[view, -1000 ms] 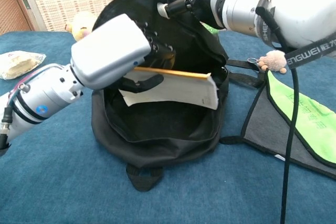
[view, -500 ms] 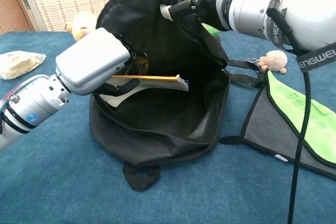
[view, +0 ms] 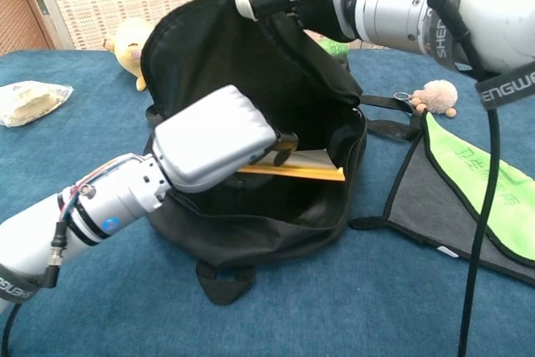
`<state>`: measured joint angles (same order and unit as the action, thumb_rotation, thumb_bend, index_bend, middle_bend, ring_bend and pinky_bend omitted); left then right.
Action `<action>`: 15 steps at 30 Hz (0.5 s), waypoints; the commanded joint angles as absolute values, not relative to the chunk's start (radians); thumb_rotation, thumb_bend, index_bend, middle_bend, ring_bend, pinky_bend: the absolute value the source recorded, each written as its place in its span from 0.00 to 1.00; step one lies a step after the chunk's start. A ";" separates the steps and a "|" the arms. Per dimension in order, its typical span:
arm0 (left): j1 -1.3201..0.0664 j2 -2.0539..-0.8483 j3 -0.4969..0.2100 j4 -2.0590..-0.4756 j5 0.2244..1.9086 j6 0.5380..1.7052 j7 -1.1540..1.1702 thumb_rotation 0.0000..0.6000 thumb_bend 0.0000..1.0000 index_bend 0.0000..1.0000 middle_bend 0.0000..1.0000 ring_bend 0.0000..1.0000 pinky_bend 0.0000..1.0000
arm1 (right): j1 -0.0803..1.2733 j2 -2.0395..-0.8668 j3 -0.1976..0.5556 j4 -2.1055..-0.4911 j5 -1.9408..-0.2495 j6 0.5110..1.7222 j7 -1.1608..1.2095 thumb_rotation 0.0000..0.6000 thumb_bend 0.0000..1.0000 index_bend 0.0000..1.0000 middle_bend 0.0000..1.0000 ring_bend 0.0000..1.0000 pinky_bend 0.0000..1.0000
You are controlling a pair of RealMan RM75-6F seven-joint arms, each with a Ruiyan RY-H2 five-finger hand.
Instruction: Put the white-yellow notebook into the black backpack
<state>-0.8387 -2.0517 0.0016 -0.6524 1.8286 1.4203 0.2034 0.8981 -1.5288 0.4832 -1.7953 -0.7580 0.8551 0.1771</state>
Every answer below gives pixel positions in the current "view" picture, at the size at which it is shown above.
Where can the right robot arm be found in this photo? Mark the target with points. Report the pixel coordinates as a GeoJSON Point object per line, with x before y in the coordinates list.
{"type": "Point", "coordinates": [397, 10]}

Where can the green drink can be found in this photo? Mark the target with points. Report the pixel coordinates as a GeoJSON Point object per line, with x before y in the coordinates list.
{"type": "Point", "coordinates": [336, 48]}

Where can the blue felt table cover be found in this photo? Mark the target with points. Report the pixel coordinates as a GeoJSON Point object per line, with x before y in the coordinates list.
{"type": "Point", "coordinates": [376, 311]}

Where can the yellow white notebook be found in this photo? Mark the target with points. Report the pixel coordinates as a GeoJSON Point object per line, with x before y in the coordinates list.
{"type": "Point", "coordinates": [309, 164]}

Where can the black screen hinge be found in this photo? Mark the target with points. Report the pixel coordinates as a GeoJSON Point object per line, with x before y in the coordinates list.
{"type": "Point", "coordinates": [40, 3]}

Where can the clear snack bag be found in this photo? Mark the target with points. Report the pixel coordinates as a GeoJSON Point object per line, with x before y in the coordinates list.
{"type": "Point", "coordinates": [29, 102]}

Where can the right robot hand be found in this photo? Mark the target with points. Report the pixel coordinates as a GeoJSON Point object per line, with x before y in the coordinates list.
{"type": "Point", "coordinates": [322, 1]}

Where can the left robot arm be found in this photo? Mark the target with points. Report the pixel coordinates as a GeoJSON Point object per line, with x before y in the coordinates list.
{"type": "Point", "coordinates": [104, 202]}

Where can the black backpack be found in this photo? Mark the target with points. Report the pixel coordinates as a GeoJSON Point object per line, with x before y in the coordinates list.
{"type": "Point", "coordinates": [251, 60]}

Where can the green and grey cloth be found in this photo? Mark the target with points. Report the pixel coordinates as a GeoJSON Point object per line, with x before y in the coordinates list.
{"type": "Point", "coordinates": [418, 206]}

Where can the yellow plush toy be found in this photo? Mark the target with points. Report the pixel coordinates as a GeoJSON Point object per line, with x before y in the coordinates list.
{"type": "Point", "coordinates": [125, 43]}

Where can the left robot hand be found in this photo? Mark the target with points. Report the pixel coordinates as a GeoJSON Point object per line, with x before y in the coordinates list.
{"type": "Point", "coordinates": [209, 135]}

